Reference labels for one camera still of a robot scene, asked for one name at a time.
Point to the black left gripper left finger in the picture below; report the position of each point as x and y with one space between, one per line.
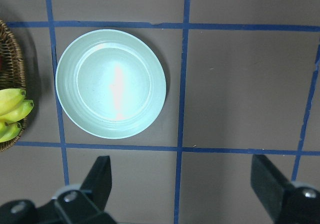
85 203

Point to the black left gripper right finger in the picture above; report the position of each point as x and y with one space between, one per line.
285 201

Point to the light green plate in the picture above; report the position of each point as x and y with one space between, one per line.
110 84

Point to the yellow banana bunch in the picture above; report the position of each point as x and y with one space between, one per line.
14 108

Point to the wicker fruit basket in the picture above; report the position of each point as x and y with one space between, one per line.
12 71

